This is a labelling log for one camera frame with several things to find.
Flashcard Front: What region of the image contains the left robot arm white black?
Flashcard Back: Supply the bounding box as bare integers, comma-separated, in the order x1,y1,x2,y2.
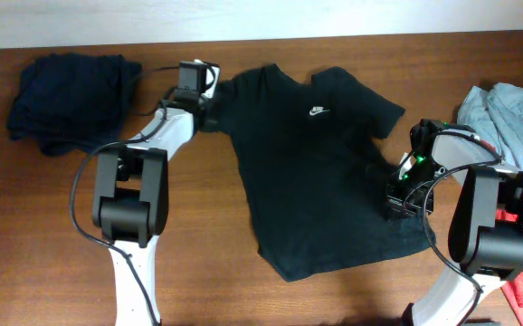
92,60,221,325

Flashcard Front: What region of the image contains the light grey-blue shirt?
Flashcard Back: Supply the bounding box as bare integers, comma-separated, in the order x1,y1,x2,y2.
456,82,523,170

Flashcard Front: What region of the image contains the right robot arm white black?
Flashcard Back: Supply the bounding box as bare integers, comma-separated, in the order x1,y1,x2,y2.
385,119,523,326

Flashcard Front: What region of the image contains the folded navy blue garment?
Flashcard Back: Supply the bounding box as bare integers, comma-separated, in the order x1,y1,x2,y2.
6,53,142,157

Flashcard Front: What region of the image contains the black Nike t-shirt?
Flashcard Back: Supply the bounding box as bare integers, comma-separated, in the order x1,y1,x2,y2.
211,64,429,282

